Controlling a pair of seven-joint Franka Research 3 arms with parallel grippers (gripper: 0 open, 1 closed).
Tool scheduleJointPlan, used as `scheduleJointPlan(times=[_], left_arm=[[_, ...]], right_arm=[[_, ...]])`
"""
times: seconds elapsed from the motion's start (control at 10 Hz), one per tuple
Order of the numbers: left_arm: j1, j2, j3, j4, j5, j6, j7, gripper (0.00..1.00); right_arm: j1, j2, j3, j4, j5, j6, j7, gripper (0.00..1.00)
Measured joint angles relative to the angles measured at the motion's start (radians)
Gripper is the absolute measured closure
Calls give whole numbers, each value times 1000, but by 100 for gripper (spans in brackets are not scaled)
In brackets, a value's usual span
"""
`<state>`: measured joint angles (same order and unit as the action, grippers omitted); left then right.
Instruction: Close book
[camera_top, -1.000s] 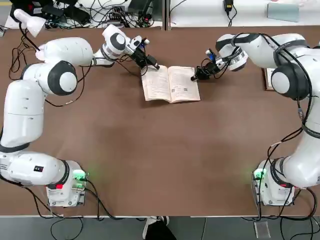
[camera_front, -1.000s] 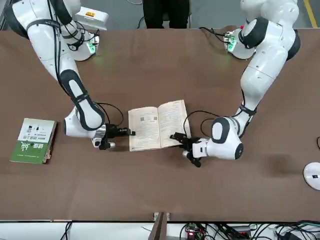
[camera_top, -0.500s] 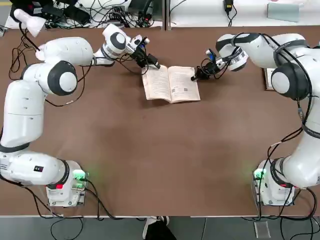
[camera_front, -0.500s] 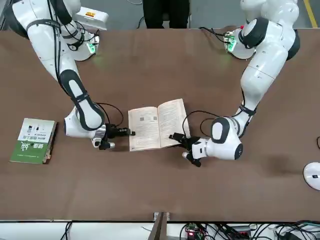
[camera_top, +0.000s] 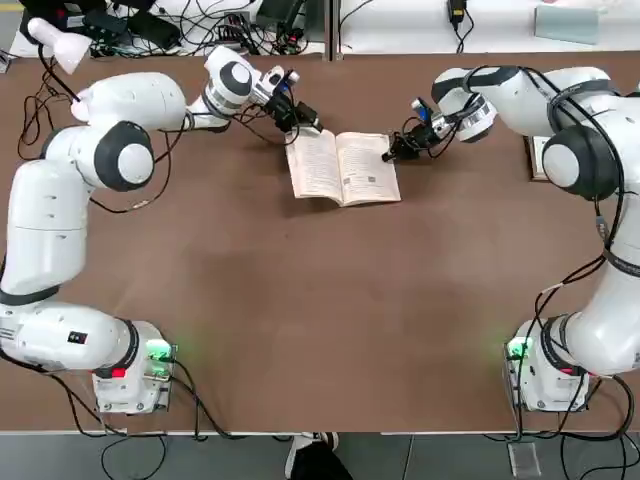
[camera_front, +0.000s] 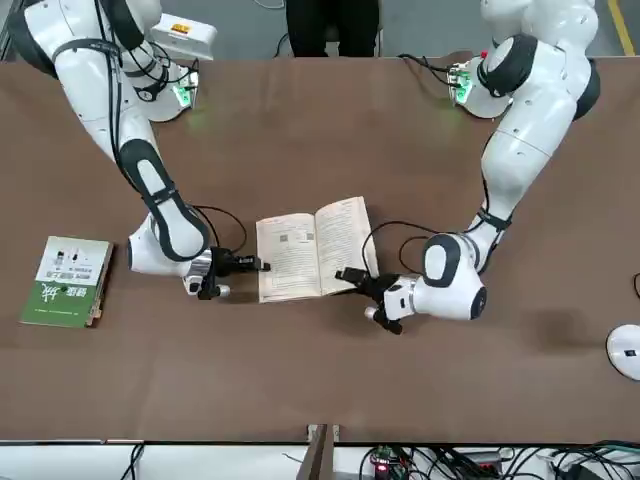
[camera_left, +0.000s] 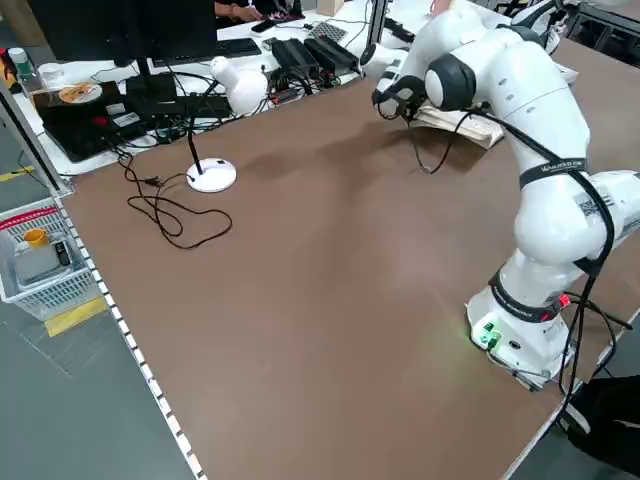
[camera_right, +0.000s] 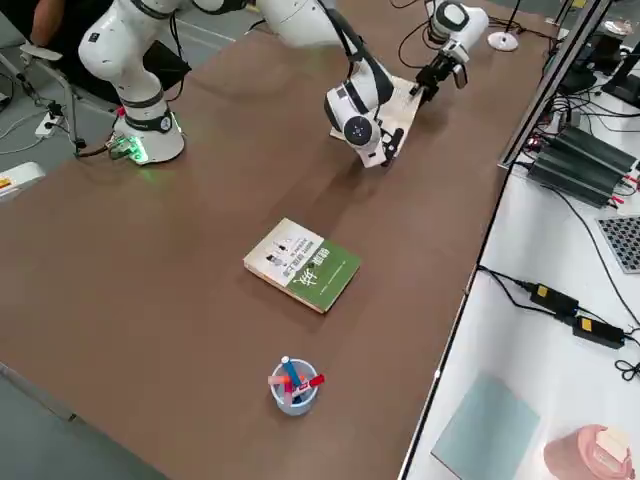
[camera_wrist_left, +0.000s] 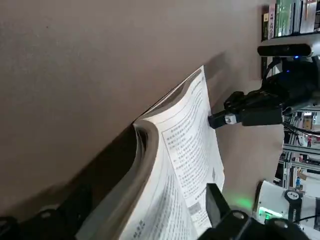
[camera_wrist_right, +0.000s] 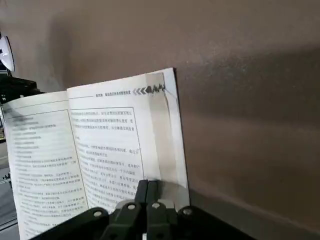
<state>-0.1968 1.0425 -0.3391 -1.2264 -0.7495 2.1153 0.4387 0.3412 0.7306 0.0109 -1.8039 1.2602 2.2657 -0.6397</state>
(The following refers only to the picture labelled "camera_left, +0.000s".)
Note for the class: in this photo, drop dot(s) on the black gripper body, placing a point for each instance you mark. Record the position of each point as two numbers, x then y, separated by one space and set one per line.
407 97

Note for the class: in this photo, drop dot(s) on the white blue cover book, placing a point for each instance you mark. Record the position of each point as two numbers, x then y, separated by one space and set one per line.
480 131

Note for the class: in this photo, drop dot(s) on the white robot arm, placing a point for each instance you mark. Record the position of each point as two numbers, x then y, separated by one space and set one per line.
540 100
395 55

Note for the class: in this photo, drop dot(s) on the black power strip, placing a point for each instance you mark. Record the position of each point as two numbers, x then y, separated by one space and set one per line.
400 29

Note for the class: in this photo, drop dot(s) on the black power adapter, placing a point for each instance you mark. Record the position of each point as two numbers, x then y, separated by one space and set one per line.
295 55
332 52

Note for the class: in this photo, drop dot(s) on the grey perforated board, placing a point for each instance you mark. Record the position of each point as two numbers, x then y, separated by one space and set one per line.
327 31

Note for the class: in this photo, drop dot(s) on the black phone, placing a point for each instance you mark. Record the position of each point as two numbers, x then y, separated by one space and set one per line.
262 26

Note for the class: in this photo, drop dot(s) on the white desk lamp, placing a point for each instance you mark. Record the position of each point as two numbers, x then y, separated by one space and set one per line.
245 90

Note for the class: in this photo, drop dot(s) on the black keyboard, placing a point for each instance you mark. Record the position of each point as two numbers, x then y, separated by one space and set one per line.
225 48

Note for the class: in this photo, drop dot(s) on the person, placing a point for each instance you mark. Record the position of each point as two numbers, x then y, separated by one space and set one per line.
235 9

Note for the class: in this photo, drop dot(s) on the black dock box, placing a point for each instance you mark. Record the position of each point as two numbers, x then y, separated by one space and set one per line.
150 87

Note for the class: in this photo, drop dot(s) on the black monitor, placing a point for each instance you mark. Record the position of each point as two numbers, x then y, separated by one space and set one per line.
125 30

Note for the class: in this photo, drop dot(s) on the orange white disc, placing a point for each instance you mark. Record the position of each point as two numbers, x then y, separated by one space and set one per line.
77 93

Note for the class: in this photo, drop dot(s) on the black flat case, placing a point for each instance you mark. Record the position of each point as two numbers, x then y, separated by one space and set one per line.
75 130

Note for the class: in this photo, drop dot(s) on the white cup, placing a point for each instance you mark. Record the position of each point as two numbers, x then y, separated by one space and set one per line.
52 75

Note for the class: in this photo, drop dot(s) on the small black device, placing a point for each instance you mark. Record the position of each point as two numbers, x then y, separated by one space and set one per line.
61 254

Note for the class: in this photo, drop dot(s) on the black bag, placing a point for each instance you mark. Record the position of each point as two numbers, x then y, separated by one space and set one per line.
610 425

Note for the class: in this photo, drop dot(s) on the clear bottle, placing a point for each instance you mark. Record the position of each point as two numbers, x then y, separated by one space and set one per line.
22 70

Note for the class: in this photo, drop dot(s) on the yellow cup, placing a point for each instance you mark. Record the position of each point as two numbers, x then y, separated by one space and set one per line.
36 239

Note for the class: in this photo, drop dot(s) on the white plastic basket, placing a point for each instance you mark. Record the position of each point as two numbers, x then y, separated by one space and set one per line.
50 295

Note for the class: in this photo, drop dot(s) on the aluminium table post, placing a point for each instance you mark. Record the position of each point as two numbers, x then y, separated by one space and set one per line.
375 25

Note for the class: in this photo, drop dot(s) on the aluminium frame post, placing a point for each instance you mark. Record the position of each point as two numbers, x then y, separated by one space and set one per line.
30 135

